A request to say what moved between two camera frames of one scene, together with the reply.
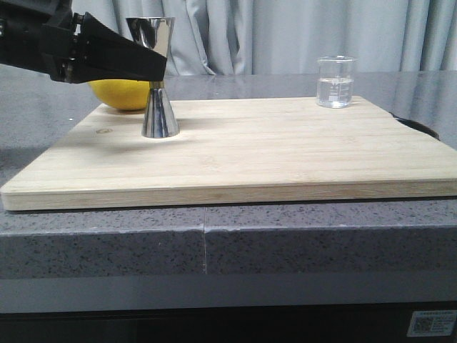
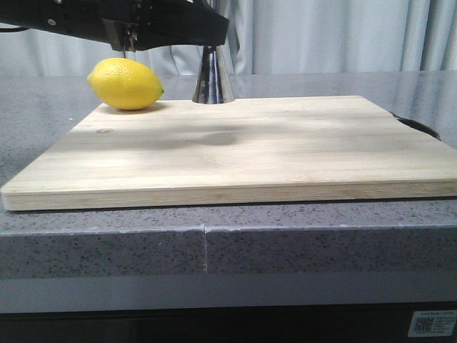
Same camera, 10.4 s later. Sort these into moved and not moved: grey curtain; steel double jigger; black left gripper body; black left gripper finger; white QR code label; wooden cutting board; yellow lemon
Moved: black left gripper finger; black left gripper body; steel double jigger
Not moved: white QR code label; wooden cutting board; grey curtain; yellow lemon
